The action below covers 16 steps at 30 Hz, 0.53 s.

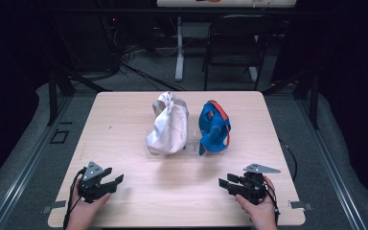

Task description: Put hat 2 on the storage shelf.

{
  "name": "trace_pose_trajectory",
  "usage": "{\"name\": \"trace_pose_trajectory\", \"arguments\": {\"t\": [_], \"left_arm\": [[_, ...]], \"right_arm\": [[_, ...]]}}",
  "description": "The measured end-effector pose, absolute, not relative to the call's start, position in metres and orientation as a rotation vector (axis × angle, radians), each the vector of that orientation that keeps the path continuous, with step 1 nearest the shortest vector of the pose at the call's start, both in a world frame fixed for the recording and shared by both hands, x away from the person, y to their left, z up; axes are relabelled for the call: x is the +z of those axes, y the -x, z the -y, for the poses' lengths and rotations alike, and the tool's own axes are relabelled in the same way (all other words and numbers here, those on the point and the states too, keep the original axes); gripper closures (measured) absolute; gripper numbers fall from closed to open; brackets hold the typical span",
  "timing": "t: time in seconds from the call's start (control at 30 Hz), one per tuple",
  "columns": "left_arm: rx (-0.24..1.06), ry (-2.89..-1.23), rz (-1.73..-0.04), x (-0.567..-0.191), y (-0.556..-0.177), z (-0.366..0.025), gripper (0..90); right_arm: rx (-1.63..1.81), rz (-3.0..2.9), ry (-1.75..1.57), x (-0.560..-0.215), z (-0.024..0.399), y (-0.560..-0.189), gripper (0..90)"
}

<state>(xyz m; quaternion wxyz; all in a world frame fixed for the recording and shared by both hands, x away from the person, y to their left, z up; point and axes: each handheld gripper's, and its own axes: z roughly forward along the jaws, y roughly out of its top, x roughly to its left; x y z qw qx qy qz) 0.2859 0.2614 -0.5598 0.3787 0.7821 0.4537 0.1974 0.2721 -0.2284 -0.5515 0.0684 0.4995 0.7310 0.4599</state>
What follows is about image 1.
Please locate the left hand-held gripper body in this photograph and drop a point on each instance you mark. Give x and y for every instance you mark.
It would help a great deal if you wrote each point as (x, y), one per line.
(92, 188)

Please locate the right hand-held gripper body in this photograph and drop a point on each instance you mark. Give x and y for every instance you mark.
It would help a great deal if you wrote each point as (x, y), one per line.
(254, 190)

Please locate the clear acrylic rack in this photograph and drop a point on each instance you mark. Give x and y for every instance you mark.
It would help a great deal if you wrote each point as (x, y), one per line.
(193, 146)

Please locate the blue and orange cap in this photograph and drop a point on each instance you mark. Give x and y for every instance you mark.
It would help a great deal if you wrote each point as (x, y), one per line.
(214, 127)

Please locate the white cap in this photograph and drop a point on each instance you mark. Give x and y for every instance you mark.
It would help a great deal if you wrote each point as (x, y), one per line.
(171, 127)

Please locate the person's left hand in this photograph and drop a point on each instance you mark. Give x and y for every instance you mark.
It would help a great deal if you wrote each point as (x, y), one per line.
(83, 214)

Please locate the person's right hand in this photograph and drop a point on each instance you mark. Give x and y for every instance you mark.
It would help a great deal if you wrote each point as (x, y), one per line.
(263, 215)

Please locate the white desk foot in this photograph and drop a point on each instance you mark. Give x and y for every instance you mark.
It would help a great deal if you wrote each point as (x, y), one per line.
(253, 74)

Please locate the dark equipment with red light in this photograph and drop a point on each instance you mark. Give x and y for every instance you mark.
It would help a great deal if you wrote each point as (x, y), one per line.
(111, 41)

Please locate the white desk leg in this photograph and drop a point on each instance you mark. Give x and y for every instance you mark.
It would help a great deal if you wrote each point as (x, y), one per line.
(179, 57)

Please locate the black folding chair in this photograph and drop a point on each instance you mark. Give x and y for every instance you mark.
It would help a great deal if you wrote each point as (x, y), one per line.
(236, 41)

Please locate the grey metal table bracket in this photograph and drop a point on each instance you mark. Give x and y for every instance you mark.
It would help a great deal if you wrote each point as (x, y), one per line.
(54, 206)
(300, 205)

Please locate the aluminium floor rail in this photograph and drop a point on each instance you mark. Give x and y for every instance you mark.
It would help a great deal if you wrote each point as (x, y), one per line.
(28, 166)
(332, 166)

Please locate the black frame post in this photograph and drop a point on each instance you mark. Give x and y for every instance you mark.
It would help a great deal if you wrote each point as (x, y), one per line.
(314, 102)
(52, 99)

